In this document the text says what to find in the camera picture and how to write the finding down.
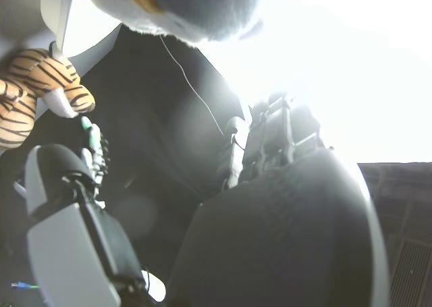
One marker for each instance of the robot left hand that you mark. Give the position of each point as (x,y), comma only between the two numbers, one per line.
(276,239)

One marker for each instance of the plush penguin with pink scarf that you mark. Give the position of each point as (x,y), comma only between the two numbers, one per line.
(202,6)

